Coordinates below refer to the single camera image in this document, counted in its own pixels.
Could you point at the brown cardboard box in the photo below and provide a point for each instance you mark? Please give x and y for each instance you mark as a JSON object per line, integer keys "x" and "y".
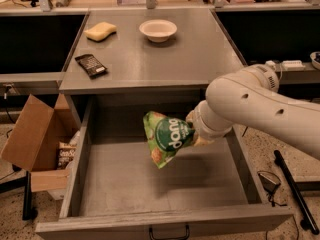
{"x": 33, "y": 144}

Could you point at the white bowl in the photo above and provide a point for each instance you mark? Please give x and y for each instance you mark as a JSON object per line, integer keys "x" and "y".
{"x": 158, "y": 30}

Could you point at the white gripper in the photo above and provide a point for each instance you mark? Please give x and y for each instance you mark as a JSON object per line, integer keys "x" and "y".
{"x": 199, "y": 122}

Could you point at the grey cabinet counter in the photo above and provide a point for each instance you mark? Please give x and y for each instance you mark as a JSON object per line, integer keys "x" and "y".
{"x": 194, "y": 56}

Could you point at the black snack bar packet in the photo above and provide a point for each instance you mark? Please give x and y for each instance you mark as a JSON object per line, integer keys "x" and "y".
{"x": 93, "y": 67}

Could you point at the black drawer handle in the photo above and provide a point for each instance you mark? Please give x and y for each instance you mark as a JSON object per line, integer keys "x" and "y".
{"x": 169, "y": 234}

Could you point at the black floor stand bar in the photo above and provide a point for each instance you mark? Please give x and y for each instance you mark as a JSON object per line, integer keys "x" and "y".
{"x": 308, "y": 222}

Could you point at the yellow sponge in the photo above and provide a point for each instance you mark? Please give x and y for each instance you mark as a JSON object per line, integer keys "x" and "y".
{"x": 100, "y": 31}

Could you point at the white power strip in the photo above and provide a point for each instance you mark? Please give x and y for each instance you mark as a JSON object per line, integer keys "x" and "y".
{"x": 287, "y": 65}

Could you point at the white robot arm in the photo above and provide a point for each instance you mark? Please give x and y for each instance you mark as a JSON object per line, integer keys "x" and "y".
{"x": 250, "y": 97}

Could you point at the snack bag in box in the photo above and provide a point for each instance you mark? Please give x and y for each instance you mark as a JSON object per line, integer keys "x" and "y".
{"x": 66, "y": 153}

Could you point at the green rice chip bag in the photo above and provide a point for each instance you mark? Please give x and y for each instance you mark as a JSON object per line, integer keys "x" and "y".
{"x": 166, "y": 136}

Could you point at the black floor pedal device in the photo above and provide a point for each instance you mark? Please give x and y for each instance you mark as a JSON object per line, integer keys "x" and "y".
{"x": 270, "y": 181}

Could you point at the open grey drawer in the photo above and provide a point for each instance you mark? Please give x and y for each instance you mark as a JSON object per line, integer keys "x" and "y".
{"x": 116, "y": 192}

